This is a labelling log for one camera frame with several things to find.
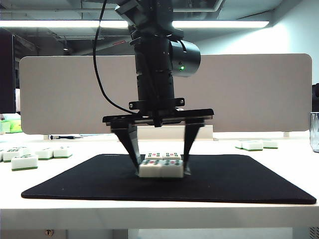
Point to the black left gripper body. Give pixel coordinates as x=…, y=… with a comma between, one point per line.
x=155, y=89

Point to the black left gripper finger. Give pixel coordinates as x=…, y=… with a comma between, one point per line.
x=128, y=142
x=190, y=139

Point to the five bamboo mahjong tile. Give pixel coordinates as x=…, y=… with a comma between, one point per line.
x=150, y=169
x=172, y=169
x=172, y=155
x=154, y=155

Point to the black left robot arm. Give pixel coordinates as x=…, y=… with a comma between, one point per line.
x=154, y=49

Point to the three bamboo mahjong tile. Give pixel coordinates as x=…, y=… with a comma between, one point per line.
x=62, y=152

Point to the two bamboo mahjong tile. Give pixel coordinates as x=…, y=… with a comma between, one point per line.
x=44, y=154

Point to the eight bamboo mahjong tile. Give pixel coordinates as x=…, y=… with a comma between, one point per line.
x=24, y=150

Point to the bird print mahjong tile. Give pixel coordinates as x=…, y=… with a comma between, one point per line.
x=24, y=163

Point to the six bamboo mahjong tile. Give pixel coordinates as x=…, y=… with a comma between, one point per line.
x=10, y=155

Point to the black rectangular mat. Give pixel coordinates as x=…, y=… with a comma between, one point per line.
x=99, y=184

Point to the black screwdriver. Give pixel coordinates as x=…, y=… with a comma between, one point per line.
x=61, y=137

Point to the beige desk divider panel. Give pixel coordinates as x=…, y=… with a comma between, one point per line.
x=62, y=94

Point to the white divider foot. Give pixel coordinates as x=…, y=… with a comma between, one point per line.
x=286, y=134
x=46, y=137

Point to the green white package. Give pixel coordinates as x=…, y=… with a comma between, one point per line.
x=5, y=127
x=15, y=125

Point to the clear glass container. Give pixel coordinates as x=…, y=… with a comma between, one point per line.
x=314, y=132

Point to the black device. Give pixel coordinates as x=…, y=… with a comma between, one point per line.
x=316, y=94

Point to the black monitor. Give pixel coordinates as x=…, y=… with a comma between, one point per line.
x=7, y=74

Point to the grey vent grill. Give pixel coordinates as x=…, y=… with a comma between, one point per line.
x=314, y=232

